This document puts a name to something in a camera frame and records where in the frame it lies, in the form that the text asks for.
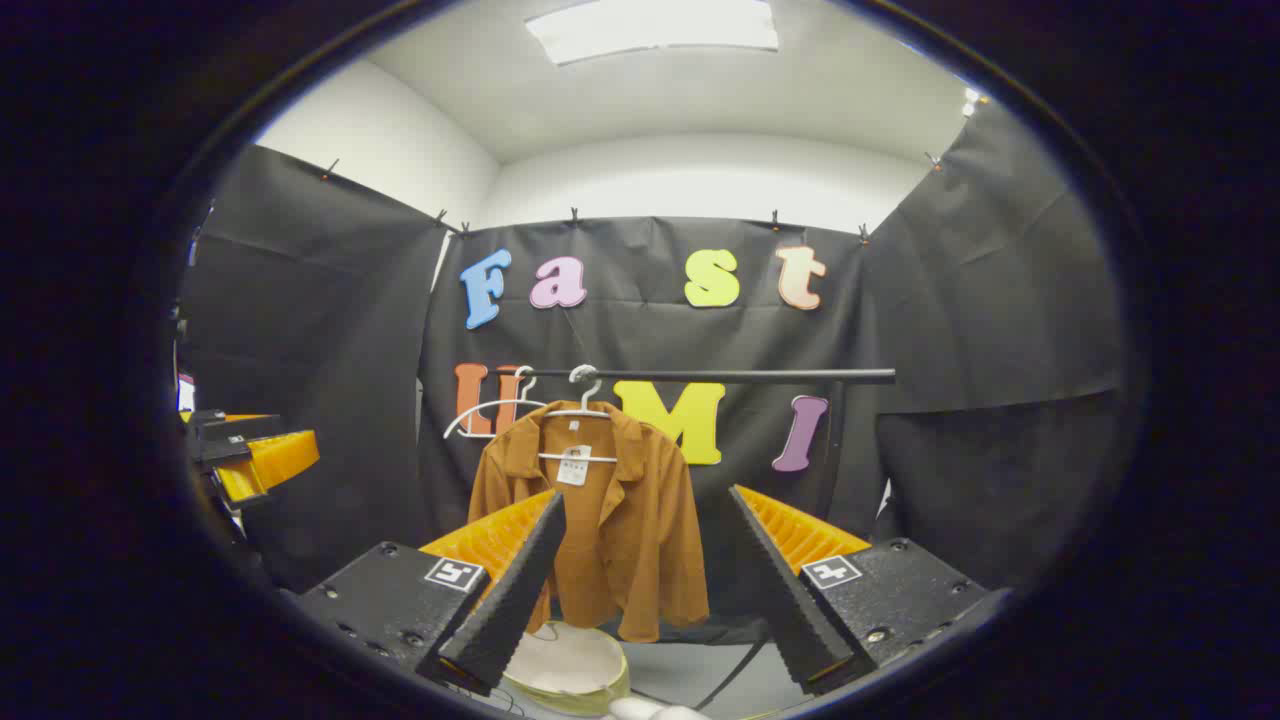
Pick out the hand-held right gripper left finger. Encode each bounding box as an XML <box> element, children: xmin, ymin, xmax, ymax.
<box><xmin>295</xmin><ymin>488</ymin><xmax>568</xmax><ymax>698</ymax></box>

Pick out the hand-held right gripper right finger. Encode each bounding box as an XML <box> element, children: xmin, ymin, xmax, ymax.
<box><xmin>727</xmin><ymin>484</ymin><xmax>1001</xmax><ymax>698</ymax></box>

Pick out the round beige laundry hamper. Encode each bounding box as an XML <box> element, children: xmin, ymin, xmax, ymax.
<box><xmin>500</xmin><ymin>620</ymin><xmax>633</xmax><ymax>716</ymax></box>

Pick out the brown shirt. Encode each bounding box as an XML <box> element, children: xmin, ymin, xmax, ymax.
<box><xmin>467</xmin><ymin>400</ymin><xmax>711</xmax><ymax>644</ymax></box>

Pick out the white clothes hanger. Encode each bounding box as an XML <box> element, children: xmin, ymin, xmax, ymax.
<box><xmin>443</xmin><ymin>365</ymin><xmax>549</xmax><ymax>441</ymax></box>
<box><xmin>538</xmin><ymin>364</ymin><xmax>621</xmax><ymax>466</ymax></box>

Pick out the white rounded object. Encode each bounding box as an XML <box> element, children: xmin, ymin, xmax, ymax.
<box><xmin>608</xmin><ymin>695</ymin><xmax>713</xmax><ymax>720</ymax></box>

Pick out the black floor cable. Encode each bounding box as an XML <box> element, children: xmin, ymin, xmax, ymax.
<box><xmin>690</xmin><ymin>640</ymin><xmax>773</xmax><ymax>711</ymax></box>

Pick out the black clothes rail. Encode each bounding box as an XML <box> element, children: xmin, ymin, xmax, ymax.
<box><xmin>520</xmin><ymin>367</ymin><xmax>897</xmax><ymax>386</ymax></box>

